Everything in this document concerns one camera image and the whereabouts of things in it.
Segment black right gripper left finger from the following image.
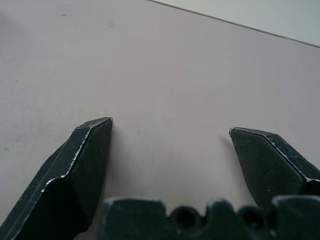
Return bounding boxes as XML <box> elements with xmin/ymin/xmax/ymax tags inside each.
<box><xmin>0</xmin><ymin>116</ymin><xmax>114</xmax><ymax>240</ymax></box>

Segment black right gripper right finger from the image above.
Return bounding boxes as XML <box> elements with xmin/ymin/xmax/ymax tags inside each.
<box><xmin>229</xmin><ymin>126</ymin><xmax>320</xmax><ymax>210</ymax></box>

